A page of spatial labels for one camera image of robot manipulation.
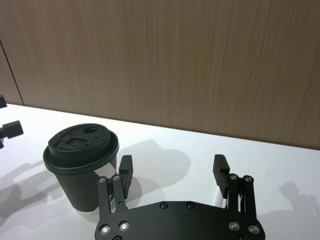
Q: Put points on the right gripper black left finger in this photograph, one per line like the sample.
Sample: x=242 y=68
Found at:
x=113 y=192

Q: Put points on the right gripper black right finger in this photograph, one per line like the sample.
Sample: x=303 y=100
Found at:
x=241 y=195

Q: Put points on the black paper cup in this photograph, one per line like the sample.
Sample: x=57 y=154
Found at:
x=72 y=190

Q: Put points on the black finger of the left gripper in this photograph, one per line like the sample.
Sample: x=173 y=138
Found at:
x=12 y=129
x=2 y=102

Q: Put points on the black plastic cup lid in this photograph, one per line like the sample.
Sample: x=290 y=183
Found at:
x=75 y=150

